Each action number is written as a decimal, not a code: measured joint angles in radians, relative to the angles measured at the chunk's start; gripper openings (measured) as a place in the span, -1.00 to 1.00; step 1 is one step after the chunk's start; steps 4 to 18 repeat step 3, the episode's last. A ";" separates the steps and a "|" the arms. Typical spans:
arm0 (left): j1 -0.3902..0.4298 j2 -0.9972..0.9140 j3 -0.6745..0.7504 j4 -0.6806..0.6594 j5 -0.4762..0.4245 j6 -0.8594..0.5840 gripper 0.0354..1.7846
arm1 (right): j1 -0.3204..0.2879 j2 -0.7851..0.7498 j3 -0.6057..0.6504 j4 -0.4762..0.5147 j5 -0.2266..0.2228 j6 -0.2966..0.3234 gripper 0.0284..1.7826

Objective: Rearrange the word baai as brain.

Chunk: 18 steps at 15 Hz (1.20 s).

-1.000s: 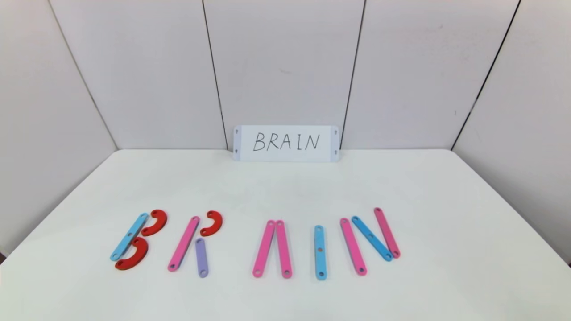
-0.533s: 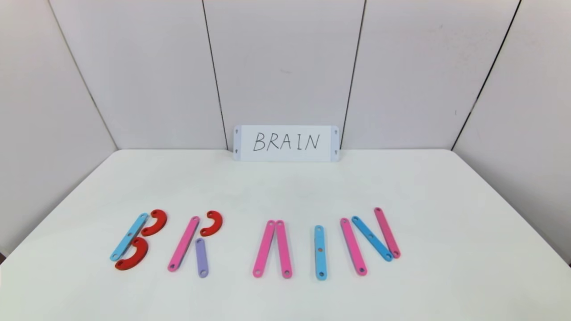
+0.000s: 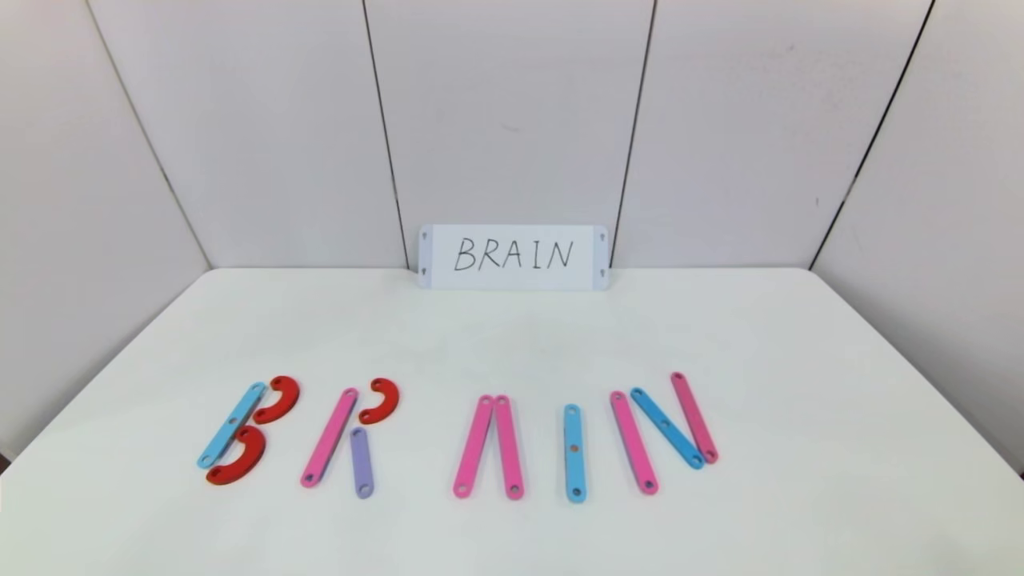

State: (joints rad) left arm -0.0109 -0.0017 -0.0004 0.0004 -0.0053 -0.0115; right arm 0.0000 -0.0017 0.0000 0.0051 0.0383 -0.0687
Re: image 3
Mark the small red curved piece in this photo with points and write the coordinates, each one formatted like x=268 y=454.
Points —
x=390 y=398

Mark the long pink bar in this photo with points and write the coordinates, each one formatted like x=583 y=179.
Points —
x=509 y=448
x=474 y=446
x=330 y=438
x=634 y=442

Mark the short blue bar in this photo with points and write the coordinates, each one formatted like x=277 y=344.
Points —
x=666 y=427

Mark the short pink bar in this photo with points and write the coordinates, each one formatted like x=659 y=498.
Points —
x=694 y=418

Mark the short purple bar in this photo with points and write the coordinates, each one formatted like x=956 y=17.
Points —
x=362 y=464

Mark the white BRAIN sign card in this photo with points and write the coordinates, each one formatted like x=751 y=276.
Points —
x=512 y=280

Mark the long light blue bar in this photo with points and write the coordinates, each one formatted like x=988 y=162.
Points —
x=575 y=472
x=242 y=410

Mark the medium red curved piece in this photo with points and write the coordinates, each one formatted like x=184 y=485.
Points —
x=290 y=394

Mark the large red curved piece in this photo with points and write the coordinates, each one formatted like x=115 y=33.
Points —
x=254 y=458

